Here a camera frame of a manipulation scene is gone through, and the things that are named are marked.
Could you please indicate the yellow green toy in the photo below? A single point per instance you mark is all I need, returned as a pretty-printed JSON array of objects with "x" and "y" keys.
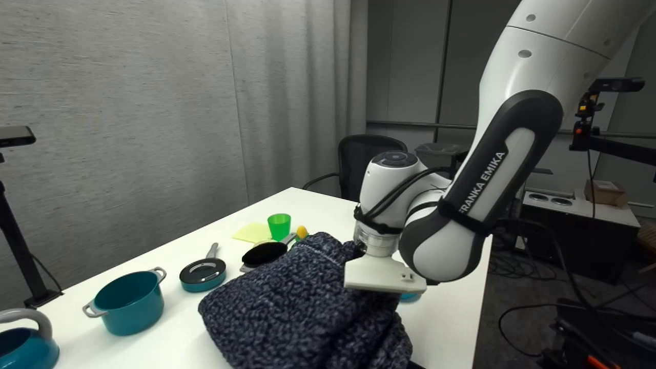
[{"x": 303, "y": 232}]

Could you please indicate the small teal frying pan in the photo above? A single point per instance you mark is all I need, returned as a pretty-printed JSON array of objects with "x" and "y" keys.
[{"x": 204, "y": 274}]

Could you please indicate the translucent green cup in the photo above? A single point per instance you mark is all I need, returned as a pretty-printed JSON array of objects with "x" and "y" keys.
[{"x": 279, "y": 226}]

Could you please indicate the dark side desk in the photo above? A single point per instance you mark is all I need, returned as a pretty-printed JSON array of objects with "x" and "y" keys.
[{"x": 582, "y": 232}]

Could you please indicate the brown cardboard box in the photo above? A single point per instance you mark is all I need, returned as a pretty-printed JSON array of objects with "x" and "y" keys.
[{"x": 605, "y": 193}]

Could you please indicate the teal cooking pot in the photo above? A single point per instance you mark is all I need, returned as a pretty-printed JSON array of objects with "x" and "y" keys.
[{"x": 128, "y": 301}]

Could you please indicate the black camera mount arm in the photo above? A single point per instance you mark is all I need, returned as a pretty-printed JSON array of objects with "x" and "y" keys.
[{"x": 607, "y": 129}]

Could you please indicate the black camera tripod stand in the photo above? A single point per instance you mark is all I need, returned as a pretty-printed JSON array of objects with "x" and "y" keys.
[{"x": 18, "y": 226}]

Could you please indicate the black office chair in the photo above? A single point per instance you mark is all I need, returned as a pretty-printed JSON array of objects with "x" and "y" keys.
[{"x": 365, "y": 165}]

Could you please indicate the yellow sponge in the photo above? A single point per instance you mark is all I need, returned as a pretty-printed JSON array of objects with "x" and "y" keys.
[{"x": 251, "y": 234}]

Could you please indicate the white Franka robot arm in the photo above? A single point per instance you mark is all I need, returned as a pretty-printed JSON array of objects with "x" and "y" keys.
[{"x": 493, "y": 150}]

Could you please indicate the dark blue knitted blanket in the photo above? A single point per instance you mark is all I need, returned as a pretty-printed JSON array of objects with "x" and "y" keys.
[{"x": 300, "y": 315}]

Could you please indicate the black pot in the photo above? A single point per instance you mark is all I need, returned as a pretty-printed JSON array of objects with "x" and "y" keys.
[{"x": 264, "y": 255}]

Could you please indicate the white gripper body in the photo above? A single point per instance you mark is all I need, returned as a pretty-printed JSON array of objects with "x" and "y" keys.
[{"x": 381, "y": 274}]

